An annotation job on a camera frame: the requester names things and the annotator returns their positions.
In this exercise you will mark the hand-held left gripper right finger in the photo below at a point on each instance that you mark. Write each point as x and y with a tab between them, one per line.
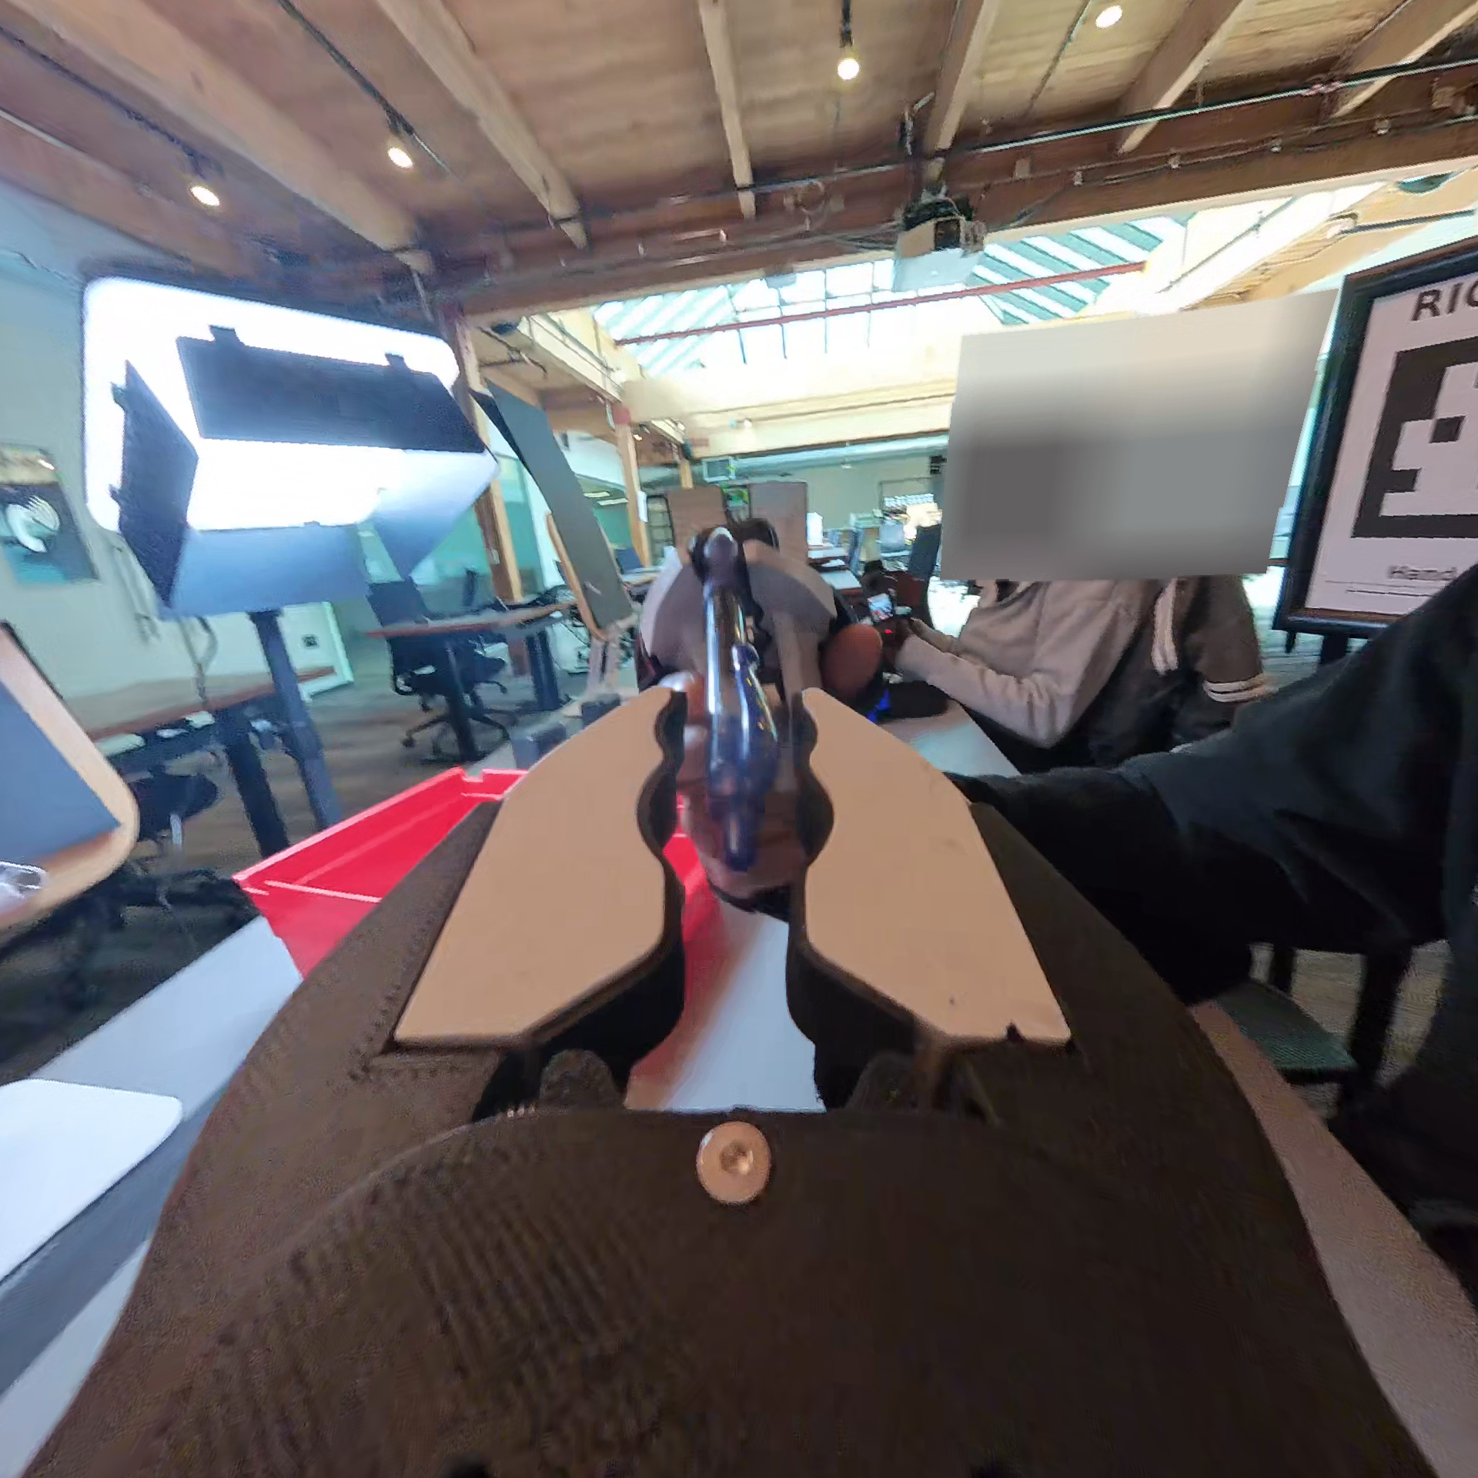
912	912

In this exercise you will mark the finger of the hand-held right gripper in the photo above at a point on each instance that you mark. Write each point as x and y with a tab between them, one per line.
672	630
797	588

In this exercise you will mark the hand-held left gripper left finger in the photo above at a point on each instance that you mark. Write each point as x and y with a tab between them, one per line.
542	912

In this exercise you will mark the blue pen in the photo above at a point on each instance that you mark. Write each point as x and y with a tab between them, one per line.
730	785

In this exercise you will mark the red plastic bin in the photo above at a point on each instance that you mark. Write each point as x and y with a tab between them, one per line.
347	878

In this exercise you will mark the person's right forearm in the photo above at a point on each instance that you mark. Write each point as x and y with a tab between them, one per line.
1271	808

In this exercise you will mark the dark grey power adapter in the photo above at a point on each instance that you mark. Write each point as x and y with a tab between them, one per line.
597	709
537	744

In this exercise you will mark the grey board on stand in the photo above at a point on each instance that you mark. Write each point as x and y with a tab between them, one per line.
565	509

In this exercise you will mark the wooden office desk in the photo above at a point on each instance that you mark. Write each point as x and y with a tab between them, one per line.
173	693
461	623

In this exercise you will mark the black office chair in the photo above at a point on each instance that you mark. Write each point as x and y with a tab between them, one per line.
428	658

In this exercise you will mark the light stand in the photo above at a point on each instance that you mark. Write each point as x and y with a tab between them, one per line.
289	716

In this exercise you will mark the ceiling projector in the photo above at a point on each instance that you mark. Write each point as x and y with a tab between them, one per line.
938	243

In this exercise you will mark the dark striped jacket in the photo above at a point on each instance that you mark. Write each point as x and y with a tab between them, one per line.
1200	658

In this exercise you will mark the studio light panel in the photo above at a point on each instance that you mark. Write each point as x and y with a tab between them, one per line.
289	461

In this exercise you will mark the black board on stand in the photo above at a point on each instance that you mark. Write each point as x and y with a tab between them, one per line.
69	1154

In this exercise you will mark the person's black clothing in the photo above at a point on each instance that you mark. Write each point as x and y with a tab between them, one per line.
1420	1109

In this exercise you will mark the teal wall poster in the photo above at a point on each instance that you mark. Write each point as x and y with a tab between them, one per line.
41	519

